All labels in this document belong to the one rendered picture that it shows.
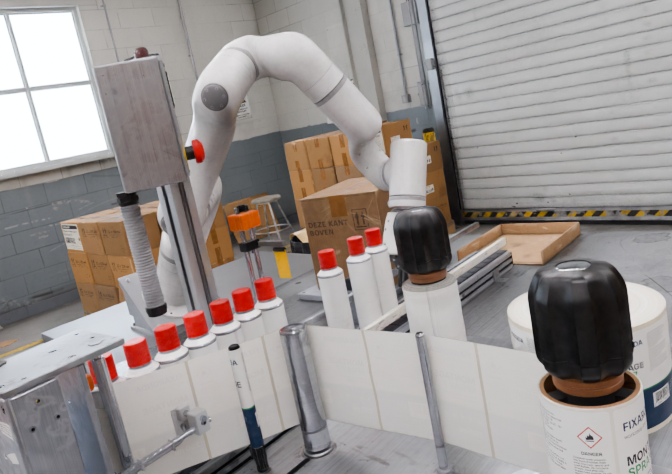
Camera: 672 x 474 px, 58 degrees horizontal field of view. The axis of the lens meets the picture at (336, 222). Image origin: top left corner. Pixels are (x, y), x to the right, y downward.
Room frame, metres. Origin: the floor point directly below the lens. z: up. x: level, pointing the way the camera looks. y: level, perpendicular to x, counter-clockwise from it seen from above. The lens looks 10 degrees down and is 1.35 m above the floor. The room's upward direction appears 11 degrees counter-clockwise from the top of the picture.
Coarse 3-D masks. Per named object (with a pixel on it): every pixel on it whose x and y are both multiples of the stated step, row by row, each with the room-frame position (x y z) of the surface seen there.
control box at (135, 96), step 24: (96, 72) 0.91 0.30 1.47; (120, 72) 0.92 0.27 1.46; (144, 72) 0.93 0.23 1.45; (120, 96) 0.92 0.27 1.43; (144, 96) 0.93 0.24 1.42; (168, 96) 0.94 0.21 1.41; (120, 120) 0.92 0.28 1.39; (144, 120) 0.92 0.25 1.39; (168, 120) 0.93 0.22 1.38; (120, 144) 0.92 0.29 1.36; (144, 144) 0.92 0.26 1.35; (168, 144) 0.93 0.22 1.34; (120, 168) 0.91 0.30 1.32; (144, 168) 0.92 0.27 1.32; (168, 168) 0.93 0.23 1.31
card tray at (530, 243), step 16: (512, 224) 1.93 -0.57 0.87; (528, 224) 1.90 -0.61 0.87; (544, 224) 1.86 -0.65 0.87; (560, 224) 1.83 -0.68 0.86; (576, 224) 1.78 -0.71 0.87; (480, 240) 1.85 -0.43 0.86; (496, 240) 1.90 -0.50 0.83; (512, 240) 1.86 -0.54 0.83; (528, 240) 1.83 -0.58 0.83; (544, 240) 1.79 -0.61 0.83; (560, 240) 1.67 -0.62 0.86; (464, 256) 1.77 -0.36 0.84; (512, 256) 1.69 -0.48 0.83; (528, 256) 1.66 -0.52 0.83; (544, 256) 1.58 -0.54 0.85
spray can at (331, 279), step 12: (324, 252) 1.14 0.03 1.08; (324, 264) 1.14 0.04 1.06; (336, 264) 1.15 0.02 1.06; (324, 276) 1.13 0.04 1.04; (336, 276) 1.13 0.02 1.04; (324, 288) 1.13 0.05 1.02; (336, 288) 1.13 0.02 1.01; (324, 300) 1.14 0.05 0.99; (336, 300) 1.13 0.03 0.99; (348, 300) 1.14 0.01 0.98; (336, 312) 1.13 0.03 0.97; (348, 312) 1.14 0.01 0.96; (336, 324) 1.13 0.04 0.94; (348, 324) 1.13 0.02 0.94
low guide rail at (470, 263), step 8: (504, 240) 1.61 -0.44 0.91; (488, 248) 1.54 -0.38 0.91; (496, 248) 1.57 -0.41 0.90; (480, 256) 1.50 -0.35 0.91; (488, 256) 1.53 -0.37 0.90; (464, 264) 1.44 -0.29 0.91; (472, 264) 1.47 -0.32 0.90; (456, 272) 1.41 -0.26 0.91; (464, 272) 1.43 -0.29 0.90; (400, 304) 1.24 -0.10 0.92; (392, 312) 1.21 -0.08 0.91; (400, 312) 1.23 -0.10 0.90; (376, 320) 1.18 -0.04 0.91; (384, 320) 1.18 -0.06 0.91; (392, 320) 1.20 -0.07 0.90; (368, 328) 1.14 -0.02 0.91; (376, 328) 1.16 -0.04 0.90
